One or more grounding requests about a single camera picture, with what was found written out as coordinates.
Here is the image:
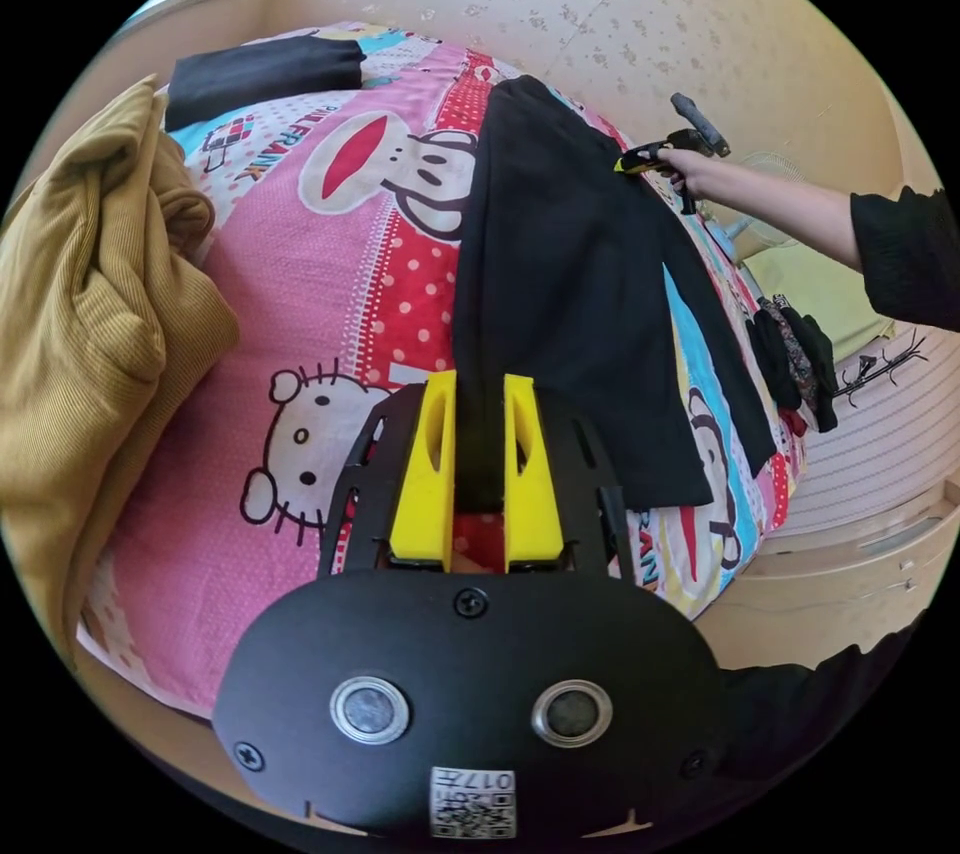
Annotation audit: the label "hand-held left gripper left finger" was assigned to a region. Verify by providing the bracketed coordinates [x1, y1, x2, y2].
[388, 371, 457, 564]

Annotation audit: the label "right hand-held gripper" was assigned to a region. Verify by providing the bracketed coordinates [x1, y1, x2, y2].
[612, 127, 714, 218]

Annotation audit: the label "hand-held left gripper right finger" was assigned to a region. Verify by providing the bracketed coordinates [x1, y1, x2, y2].
[503, 373, 565, 564]

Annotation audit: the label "black pants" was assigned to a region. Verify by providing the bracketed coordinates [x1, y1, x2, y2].
[448, 73, 778, 512]

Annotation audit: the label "person's left forearm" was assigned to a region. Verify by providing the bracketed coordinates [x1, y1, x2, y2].
[712, 622, 920, 788]

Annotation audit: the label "person's right forearm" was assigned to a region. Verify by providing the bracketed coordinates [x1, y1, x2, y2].
[707, 157, 960, 332]

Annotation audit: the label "person's right hand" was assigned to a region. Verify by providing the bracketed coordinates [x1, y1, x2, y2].
[662, 149, 726, 203]

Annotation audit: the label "white standing fan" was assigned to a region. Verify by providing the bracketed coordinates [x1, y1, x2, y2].
[704, 151, 813, 264]

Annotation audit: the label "bed with cartoon printed sheet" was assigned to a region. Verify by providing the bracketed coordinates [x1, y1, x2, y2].
[74, 21, 813, 720]

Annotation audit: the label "pile of clothes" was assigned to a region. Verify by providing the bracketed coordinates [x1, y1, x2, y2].
[745, 293, 841, 435]

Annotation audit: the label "mustard ribbed garment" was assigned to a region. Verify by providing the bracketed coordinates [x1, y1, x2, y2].
[0, 73, 243, 672]

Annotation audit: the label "folded black garment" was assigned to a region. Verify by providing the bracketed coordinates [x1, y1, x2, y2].
[163, 34, 369, 132]

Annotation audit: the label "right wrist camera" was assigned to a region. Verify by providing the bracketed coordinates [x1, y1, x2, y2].
[668, 91, 733, 159]

